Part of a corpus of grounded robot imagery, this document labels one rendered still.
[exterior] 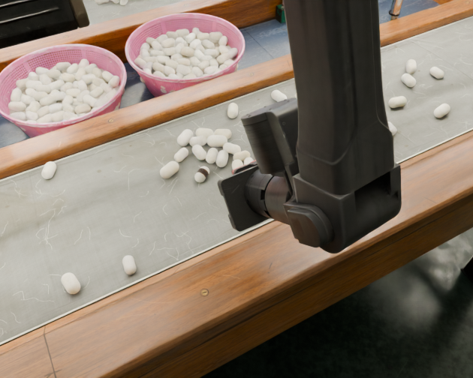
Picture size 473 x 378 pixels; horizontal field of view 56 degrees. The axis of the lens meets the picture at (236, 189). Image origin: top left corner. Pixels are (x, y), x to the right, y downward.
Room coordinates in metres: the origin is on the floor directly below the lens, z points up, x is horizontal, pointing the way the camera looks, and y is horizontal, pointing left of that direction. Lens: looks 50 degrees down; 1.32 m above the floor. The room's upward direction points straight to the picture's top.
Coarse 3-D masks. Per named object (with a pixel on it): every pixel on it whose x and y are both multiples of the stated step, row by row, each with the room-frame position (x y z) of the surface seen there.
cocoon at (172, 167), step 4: (168, 164) 0.52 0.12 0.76; (172, 164) 0.52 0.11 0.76; (176, 164) 0.52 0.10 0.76; (164, 168) 0.51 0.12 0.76; (168, 168) 0.51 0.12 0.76; (172, 168) 0.51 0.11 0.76; (176, 168) 0.52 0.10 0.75; (160, 172) 0.51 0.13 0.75; (164, 172) 0.50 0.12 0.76; (168, 172) 0.50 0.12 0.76; (172, 172) 0.51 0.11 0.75; (164, 176) 0.50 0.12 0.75; (168, 176) 0.50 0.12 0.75
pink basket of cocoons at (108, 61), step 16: (48, 48) 0.86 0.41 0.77; (64, 48) 0.87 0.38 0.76; (80, 48) 0.87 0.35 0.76; (96, 48) 0.86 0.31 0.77; (16, 64) 0.81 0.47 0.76; (32, 64) 0.83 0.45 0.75; (96, 64) 0.86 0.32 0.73; (112, 64) 0.83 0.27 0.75; (0, 80) 0.75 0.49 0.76; (16, 80) 0.78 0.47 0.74; (0, 96) 0.72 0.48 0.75; (0, 112) 0.65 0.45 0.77; (96, 112) 0.65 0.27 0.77; (32, 128) 0.62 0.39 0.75; (48, 128) 0.62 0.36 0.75
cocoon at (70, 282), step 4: (64, 276) 0.31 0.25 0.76; (68, 276) 0.31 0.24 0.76; (72, 276) 0.31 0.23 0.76; (64, 280) 0.30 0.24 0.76; (68, 280) 0.30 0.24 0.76; (72, 280) 0.30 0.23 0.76; (76, 280) 0.30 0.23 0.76; (64, 284) 0.29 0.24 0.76; (68, 284) 0.29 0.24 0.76; (72, 284) 0.29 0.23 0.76; (76, 284) 0.29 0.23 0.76; (68, 288) 0.29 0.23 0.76; (72, 288) 0.29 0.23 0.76; (76, 288) 0.29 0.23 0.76; (68, 292) 0.28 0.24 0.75; (72, 292) 0.28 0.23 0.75; (76, 292) 0.29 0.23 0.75
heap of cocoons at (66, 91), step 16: (64, 64) 0.84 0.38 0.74; (80, 64) 0.84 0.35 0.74; (32, 80) 0.78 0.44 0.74; (48, 80) 0.78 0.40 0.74; (64, 80) 0.80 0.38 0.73; (80, 80) 0.78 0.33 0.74; (96, 80) 0.78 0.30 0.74; (112, 80) 0.78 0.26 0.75; (16, 96) 0.73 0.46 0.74; (32, 96) 0.73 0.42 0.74; (48, 96) 0.72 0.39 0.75; (64, 96) 0.73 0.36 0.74; (80, 96) 0.73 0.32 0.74; (96, 96) 0.74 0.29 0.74; (112, 96) 0.73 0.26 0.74; (16, 112) 0.67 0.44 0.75; (32, 112) 0.67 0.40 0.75; (48, 112) 0.69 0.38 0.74; (64, 112) 0.68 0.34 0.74; (80, 112) 0.69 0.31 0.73
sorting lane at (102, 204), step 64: (384, 64) 0.84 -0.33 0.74; (448, 64) 0.84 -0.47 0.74; (192, 128) 0.63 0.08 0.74; (448, 128) 0.63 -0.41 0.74; (0, 192) 0.48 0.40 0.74; (64, 192) 0.48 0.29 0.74; (128, 192) 0.48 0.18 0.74; (192, 192) 0.48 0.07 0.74; (0, 256) 0.35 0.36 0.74; (64, 256) 0.35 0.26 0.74; (192, 256) 0.35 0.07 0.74; (0, 320) 0.25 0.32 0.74
